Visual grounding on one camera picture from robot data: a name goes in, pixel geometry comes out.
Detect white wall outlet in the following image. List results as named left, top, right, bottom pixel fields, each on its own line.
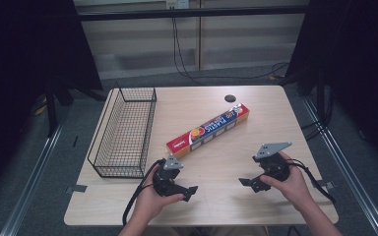
left=165, top=0, right=191, bottom=10

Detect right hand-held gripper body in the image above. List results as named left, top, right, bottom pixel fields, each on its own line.
left=251, top=141, right=293, bottom=183

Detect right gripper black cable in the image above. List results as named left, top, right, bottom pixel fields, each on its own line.
left=286, top=158, right=338, bottom=205

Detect black hanging cable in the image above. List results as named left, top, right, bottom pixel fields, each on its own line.
left=171, top=15, right=290, bottom=87

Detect aluminium floor rail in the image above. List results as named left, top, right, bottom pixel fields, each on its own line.
left=0, top=122, right=64, bottom=236
left=302, top=96, right=378, bottom=236

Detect black horizontal bar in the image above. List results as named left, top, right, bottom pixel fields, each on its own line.
left=77, top=5, right=310, bottom=23

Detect person's left hand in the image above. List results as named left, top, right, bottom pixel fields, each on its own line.
left=133, top=162, right=186, bottom=225

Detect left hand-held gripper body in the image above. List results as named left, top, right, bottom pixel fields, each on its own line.
left=152, top=153, right=185, bottom=199

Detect black curtain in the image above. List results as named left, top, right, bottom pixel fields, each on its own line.
left=0, top=0, right=103, bottom=201
left=283, top=0, right=378, bottom=173

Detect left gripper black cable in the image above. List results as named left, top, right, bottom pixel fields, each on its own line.
left=121, top=158, right=167, bottom=227

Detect black metal stand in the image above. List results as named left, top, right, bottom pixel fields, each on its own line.
left=43, top=80, right=61, bottom=139
left=315, top=70, right=329, bottom=127

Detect grey table edge bracket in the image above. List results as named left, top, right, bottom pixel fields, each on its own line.
left=314, top=179, right=336, bottom=191

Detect black floor cables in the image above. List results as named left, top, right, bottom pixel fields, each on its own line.
left=300, top=92, right=336, bottom=143

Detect red and blue wrap box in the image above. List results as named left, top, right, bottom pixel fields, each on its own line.
left=165, top=102, right=251, bottom=158

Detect black wire basket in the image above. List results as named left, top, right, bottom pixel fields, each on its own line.
left=87, top=83, right=158, bottom=179

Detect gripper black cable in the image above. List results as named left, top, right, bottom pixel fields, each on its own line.
left=121, top=158, right=167, bottom=227
left=286, top=158, right=338, bottom=205

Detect person's right hand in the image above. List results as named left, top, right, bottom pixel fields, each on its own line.
left=260, top=150, right=315, bottom=213

